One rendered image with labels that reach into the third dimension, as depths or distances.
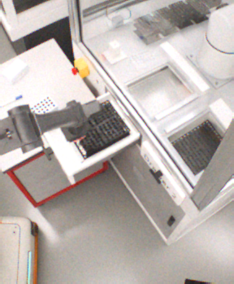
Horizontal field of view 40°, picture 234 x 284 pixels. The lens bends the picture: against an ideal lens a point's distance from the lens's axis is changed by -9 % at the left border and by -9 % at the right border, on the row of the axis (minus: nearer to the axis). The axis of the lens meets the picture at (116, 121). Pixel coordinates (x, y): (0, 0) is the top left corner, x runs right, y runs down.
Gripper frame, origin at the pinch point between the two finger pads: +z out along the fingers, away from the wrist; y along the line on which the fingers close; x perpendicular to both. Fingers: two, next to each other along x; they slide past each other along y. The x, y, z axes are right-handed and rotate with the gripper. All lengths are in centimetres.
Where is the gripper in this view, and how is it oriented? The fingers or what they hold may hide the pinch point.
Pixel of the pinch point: (77, 139)
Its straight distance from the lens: 137.9
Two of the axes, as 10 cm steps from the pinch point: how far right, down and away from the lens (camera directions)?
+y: -8.7, 4.1, -2.6
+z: -0.2, 5.0, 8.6
